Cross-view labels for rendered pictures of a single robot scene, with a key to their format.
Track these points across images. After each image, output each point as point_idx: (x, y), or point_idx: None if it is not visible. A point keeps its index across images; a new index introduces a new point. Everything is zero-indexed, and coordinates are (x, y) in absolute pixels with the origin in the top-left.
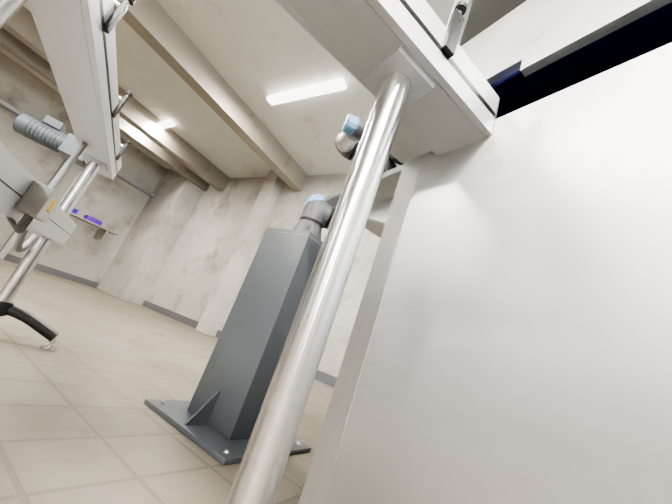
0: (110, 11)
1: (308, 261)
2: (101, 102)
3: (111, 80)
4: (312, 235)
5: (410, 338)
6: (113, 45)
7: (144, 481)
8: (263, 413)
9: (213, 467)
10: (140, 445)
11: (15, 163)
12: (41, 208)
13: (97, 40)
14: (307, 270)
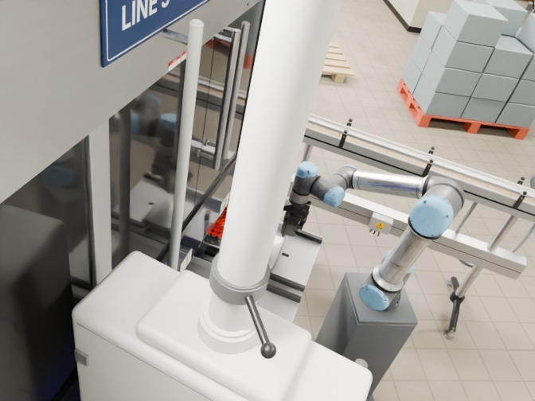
0: (337, 141)
1: (340, 297)
2: (390, 172)
3: (385, 161)
4: (345, 276)
5: None
6: (361, 149)
7: None
8: None
9: None
10: (302, 327)
11: (347, 203)
12: (369, 224)
13: (341, 153)
14: (338, 305)
